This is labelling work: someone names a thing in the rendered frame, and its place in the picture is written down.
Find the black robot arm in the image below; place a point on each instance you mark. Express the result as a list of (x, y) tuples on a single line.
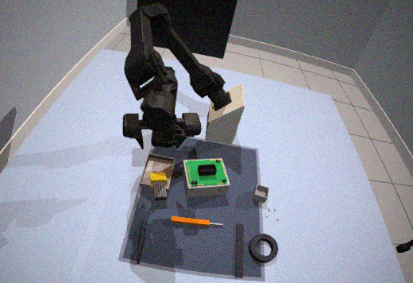
[(159, 95)]

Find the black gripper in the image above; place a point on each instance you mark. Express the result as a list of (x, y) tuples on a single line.
[(132, 126)]

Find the dark grey work mat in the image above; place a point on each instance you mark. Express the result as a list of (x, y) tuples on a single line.
[(196, 250)]

